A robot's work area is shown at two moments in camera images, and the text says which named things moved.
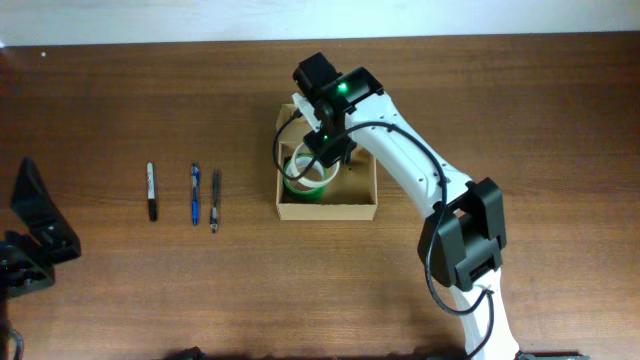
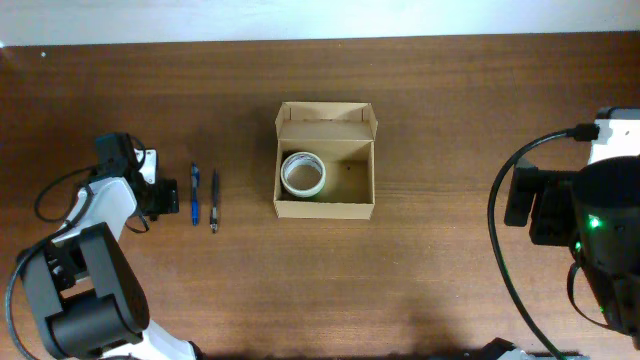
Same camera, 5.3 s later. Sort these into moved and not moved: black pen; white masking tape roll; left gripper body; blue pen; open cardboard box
Moved: left gripper body; white masking tape roll
Not moved: blue pen; open cardboard box; black pen
